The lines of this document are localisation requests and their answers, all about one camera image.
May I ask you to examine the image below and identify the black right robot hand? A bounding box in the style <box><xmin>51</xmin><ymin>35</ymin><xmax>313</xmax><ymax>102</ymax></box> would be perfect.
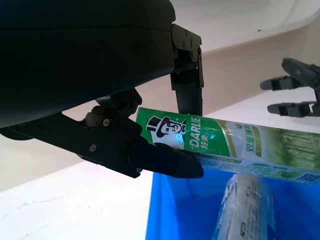
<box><xmin>259</xmin><ymin>57</ymin><xmax>320</xmax><ymax>119</ymax></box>

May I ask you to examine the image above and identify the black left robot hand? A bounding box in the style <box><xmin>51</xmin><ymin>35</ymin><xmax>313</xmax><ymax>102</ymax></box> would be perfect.
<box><xmin>0</xmin><ymin>0</ymin><xmax>205</xmax><ymax>180</ymax></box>

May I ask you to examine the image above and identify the green toothpaste box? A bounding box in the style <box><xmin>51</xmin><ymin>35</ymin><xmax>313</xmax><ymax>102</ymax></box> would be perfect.
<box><xmin>136</xmin><ymin>107</ymin><xmax>320</xmax><ymax>187</ymax></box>

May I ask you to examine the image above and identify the silver roll with purple end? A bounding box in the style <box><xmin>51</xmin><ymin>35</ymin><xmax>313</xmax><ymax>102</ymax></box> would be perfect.
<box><xmin>212</xmin><ymin>174</ymin><xmax>277</xmax><ymax>240</ymax></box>

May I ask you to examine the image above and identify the blue plastic tray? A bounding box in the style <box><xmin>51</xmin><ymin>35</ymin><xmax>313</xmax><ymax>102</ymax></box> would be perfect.
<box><xmin>145</xmin><ymin>169</ymin><xmax>320</xmax><ymax>240</ymax></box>

